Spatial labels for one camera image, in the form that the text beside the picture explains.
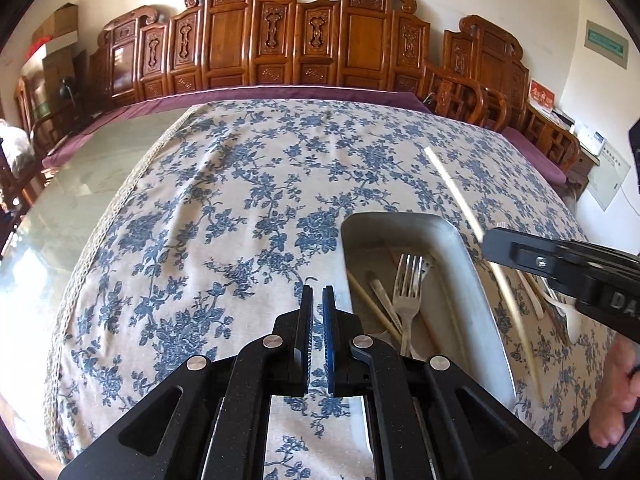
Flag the red desk calendar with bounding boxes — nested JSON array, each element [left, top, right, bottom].
[[529, 79, 556, 114]]

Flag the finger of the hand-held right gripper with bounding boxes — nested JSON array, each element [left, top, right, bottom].
[[482, 227, 601, 306]]

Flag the wooden side table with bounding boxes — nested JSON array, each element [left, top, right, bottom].
[[564, 127, 602, 188]]

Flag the rectangular metal tin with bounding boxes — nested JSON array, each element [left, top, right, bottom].
[[341, 211, 517, 397]]

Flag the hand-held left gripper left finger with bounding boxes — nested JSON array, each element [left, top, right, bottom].
[[60, 284, 314, 480]]

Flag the white wall panel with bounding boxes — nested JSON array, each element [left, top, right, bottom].
[[586, 142, 632, 212]]

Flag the white box device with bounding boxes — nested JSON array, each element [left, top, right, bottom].
[[575, 125, 609, 157]]

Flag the cardboard boxes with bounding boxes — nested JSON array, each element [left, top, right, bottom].
[[31, 2, 80, 47]]

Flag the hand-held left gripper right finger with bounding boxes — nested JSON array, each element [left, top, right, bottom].
[[322, 285, 581, 480]]

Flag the blue floral tablecloth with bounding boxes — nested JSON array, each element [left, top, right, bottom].
[[44, 99, 613, 480]]

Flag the purple armchair cushion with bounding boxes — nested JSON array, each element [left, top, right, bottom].
[[500, 125, 569, 187]]

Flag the carved wooden armchair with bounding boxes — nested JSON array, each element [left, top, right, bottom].
[[422, 15, 582, 187]]

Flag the silver flat box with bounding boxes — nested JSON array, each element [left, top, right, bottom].
[[20, 32, 80, 69]]

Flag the person's right hand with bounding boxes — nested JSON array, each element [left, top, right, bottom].
[[589, 332, 640, 448]]

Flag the black desk lamp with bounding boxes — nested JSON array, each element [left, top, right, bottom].
[[57, 77, 84, 112]]

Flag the wall box with green window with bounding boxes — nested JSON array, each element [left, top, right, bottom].
[[583, 20, 629, 69]]

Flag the clear plastic bag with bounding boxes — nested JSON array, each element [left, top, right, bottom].
[[0, 119, 32, 177]]

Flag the white spoon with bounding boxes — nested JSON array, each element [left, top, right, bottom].
[[541, 284, 582, 344]]

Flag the dark wooden chair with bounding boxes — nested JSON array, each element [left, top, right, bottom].
[[0, 75, 57, 213]]

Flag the carved wooden sofa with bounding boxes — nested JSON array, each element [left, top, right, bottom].
[[87, 0, 437, 112]]

